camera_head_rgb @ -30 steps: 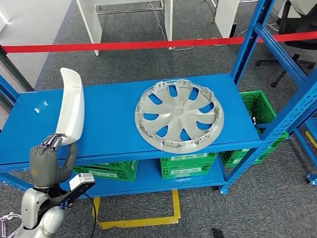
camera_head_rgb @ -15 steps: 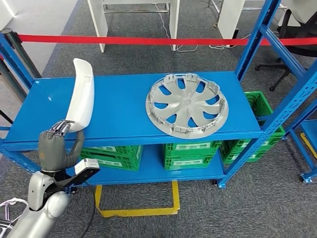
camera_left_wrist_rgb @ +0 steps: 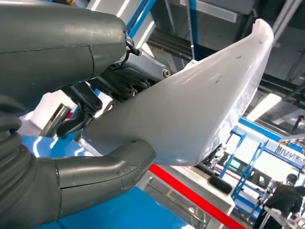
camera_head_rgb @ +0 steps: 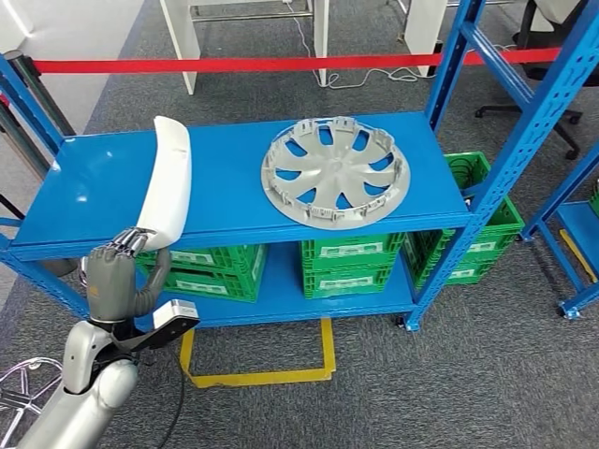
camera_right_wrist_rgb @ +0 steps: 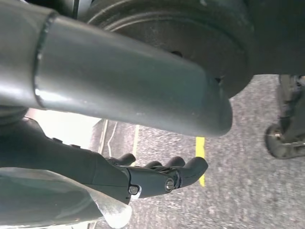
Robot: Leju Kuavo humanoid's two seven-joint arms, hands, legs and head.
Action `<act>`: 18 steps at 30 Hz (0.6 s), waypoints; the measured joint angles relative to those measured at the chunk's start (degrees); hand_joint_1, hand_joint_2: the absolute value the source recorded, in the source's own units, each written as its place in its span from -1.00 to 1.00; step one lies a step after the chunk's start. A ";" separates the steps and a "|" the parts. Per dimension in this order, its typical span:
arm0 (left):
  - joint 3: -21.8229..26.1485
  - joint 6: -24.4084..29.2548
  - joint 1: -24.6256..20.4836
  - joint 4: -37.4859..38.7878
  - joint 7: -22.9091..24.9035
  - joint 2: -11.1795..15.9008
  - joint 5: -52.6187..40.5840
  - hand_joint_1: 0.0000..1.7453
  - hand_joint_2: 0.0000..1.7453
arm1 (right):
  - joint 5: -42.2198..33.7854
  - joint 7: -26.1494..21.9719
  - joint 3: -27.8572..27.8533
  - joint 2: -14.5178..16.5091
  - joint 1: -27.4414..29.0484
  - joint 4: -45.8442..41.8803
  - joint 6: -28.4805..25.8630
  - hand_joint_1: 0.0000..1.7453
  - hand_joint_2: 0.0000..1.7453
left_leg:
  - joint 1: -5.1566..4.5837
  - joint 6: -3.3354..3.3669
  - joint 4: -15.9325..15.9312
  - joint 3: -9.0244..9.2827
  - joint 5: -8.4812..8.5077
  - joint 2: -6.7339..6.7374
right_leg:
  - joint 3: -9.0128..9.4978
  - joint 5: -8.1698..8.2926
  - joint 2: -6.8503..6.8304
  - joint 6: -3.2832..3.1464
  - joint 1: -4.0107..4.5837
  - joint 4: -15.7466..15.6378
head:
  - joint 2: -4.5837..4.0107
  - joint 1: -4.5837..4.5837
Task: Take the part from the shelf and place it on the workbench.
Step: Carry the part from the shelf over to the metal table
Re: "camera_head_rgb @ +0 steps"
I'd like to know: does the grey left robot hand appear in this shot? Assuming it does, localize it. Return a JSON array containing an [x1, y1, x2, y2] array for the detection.
[[85, 227, 172, 324]]

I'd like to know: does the white plastic car part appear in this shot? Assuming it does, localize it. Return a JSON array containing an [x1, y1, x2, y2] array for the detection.
[[136, 115, 193, 253]]

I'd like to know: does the blue steel shelf rack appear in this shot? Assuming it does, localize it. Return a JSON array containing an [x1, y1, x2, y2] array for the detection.
[[0, 0, 599, 334]]

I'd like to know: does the dark round stanchion base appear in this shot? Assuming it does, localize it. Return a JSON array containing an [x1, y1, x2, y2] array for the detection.
[[39, 258, 82, 278]]

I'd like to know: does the green plastic crate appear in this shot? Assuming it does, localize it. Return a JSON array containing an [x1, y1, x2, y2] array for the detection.
[[136, 243, 268, 277], [159, 269, 266, 305], [410, 256, 499, 291], [403, 230, 523, 265], [299, 232, 407, 268], [301, 263, 395, 301], [441, 152, 526, 239]]

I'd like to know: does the white desk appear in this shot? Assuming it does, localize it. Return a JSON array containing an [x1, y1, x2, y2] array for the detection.
[[159, 0, 331, 97]]

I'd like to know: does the red barrier belt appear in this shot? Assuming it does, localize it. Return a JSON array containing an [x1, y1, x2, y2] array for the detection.
[[31, 47, 562, 76]]

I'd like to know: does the grey plastic wheel hubcap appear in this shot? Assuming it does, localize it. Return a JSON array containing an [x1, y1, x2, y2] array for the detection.
[[260, 115, 412, 232]]

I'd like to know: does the white desk side panel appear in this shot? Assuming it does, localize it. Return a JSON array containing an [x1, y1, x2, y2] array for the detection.
[[404, 0, 449, 79]]

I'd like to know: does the black office chair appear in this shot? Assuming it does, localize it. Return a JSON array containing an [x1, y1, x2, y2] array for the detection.
[[474, 0, 585, 161]]

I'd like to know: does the yellow floor tape strip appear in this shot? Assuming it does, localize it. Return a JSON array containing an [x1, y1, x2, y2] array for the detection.
[[559, 227, 599, 285]]

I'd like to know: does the blue steel side rack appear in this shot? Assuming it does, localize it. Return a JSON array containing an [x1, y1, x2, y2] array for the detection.
[[519, 140, 599, 322]]

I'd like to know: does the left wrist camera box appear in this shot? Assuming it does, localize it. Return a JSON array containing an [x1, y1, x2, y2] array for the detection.
[[111, 298, 202, 355]]

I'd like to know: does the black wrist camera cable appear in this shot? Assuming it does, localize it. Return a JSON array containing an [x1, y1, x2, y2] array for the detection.
[[156, 353, 187, 449]]

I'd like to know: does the dark metal stanchion post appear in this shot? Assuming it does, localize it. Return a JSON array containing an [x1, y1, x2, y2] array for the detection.
[[4, 49, 76, 138], [0, 102, 50, 182]]

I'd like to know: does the white floor cable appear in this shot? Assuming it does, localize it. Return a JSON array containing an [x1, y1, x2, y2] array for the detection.
[[286, 0, 425, 91]]

